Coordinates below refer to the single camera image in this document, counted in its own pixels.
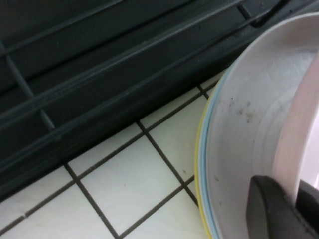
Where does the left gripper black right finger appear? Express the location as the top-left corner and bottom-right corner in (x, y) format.
(296, 180), (319, 225)

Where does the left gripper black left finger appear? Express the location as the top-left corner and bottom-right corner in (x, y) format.
(246, 175), (319, 239)

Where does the pink round plate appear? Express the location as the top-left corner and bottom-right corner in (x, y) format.
(275, 42), (319, 200)

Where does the grey-blue round plate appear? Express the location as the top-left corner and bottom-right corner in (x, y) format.
(199, 12), (319, 239)

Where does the yellow round plate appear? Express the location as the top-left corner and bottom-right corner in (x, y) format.
(195, 92), (218, 239)

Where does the dark grey dish rack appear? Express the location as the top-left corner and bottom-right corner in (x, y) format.
(0, 0), (319, 202)

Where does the white black-grid tablecloth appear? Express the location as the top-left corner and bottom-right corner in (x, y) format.
(0, 69), (225, 239)

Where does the black wire dish rack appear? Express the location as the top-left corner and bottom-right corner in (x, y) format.
(0, 0), (285, 132)

